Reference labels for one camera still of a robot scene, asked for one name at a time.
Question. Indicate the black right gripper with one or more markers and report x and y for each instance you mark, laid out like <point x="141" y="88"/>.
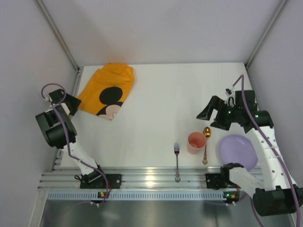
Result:
<point x="220" y="114"/>

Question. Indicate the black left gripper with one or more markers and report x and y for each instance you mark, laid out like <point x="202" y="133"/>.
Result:
<point x="71" y="103"/>

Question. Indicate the gold spoon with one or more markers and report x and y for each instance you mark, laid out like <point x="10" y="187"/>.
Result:
<point x="207" y="134"/>

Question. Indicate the orange Mickey Mouse placemat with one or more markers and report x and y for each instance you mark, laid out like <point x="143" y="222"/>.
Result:
<point x="107" y="90"/>

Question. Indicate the pink plastic cup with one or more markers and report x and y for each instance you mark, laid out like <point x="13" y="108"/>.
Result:
<point x="196" y="141"/>

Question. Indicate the lavender plastic plate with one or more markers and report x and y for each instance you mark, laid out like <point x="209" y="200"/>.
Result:
<point x="237" y="149"/>

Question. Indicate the iridescent purple fork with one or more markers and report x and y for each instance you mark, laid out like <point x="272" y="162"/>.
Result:
<point x="176" y="152"/>

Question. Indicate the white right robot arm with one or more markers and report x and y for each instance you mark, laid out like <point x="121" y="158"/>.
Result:
<point x="278" y="193"/>

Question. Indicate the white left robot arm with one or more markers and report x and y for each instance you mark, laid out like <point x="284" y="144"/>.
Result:
<point x="59" y="132"/>

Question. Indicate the left corner aluminium post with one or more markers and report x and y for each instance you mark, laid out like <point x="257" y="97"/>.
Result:
<point x="43" y="9"/>

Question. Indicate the corner aluminium post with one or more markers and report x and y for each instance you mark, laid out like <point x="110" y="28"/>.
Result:
<point x="267" y="30"/>
<point x="43" y="9"/>

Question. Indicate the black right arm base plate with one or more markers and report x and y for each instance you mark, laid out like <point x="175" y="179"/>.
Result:
<point x="218" y="181"/>

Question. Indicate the aluminium rail frame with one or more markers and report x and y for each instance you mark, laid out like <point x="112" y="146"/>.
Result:
<point x="61" y="177"/>

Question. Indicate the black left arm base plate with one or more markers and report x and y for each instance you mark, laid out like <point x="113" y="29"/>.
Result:
<point x="96" y="181"/>

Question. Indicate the perforated metal cable tray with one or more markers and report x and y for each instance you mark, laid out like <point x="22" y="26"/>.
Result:
<point x="144" y="196"/>

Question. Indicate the right corner aluminium post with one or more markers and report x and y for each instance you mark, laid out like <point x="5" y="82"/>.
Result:
<point x="267" y="30"/>

